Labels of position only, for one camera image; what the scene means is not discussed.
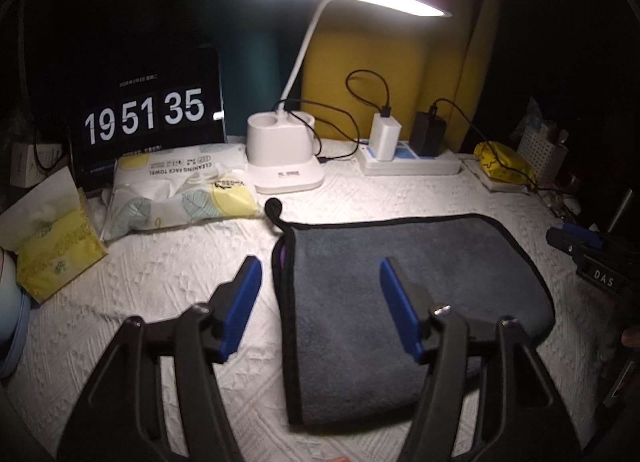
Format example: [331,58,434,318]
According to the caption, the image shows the white textured tablecloth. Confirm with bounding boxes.
[6,141,613,461]

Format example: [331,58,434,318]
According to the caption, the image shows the black power adapter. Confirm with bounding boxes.
[409,111,447,156]

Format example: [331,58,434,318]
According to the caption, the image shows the black lamp cable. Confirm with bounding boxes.
[271,98,362,164]

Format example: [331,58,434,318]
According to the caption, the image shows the yellow snack bag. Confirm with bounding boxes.
[473,141,537,188]

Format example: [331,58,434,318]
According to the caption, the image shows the purple and grey towel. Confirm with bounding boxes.
[265,198,555,427]

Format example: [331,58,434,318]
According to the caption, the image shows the white power strip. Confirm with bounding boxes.
[355,141,461,176]

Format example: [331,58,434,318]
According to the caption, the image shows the yellow curtain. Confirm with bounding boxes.
[302,0,502,151]

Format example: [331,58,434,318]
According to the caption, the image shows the small white box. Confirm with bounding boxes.
[10,142,62,188]

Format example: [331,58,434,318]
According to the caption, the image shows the white desk lamp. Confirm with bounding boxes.
[245,0,450,196]

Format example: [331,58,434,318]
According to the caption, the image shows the black charger cable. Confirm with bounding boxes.
[344,68,393,119]

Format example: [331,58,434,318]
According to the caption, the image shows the white face towel pack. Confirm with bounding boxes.
[101,144,258,242]

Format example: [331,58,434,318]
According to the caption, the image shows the white USB charger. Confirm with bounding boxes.
[368,113,401,162]

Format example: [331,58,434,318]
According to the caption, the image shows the teal curtain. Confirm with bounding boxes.
[217,0,308,136]

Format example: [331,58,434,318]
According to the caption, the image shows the pastel cup with metal lid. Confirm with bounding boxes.
[0,250,32,378]

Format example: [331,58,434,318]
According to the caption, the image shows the black adapter cable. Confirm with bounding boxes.
[429,97,561,196]

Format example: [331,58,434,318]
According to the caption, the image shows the white perforated organizer basket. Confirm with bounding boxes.
[518,126,567,185]

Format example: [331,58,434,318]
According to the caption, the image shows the yellow tissue pack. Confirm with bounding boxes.
[1,167,107,304]

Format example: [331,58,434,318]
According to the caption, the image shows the black tablet clock display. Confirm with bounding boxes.
[70,46,227,191]

